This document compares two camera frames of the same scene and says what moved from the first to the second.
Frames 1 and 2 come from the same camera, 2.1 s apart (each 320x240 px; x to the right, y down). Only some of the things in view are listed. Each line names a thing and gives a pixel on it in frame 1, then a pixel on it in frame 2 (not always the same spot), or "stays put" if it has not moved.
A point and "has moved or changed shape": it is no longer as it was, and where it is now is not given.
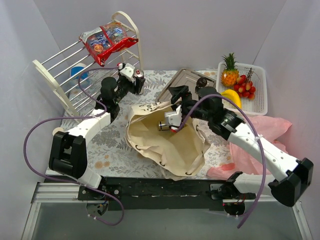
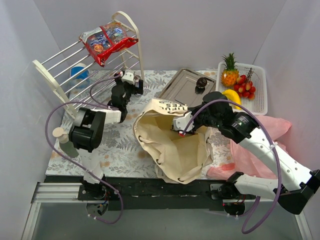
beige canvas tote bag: (179, 154) stays put
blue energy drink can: (138, 73) has moved or changed shape
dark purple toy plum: (201, 82) stays put
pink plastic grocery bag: (269, 127) stays put
